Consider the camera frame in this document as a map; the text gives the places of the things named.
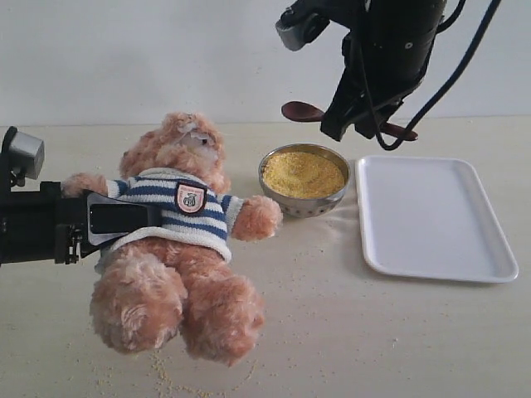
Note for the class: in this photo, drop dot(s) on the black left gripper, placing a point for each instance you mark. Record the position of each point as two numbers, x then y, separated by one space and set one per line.
44 225

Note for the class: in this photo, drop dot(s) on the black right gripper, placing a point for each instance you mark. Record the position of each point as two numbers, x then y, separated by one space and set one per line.
386 54

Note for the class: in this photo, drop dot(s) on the dark red wooden spoon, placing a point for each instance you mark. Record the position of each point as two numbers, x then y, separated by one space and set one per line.
303 112

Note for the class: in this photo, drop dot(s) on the brown teddy bear striped sweater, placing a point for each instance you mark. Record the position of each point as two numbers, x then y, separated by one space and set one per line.
175 279

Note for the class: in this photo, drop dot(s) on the steel bowl of millet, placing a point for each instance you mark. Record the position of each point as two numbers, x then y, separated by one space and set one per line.
306 180

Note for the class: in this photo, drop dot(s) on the white plastic tray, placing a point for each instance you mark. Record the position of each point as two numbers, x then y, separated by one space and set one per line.
430 218

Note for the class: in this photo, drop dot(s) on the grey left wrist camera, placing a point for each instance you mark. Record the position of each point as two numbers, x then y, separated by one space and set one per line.
22 157

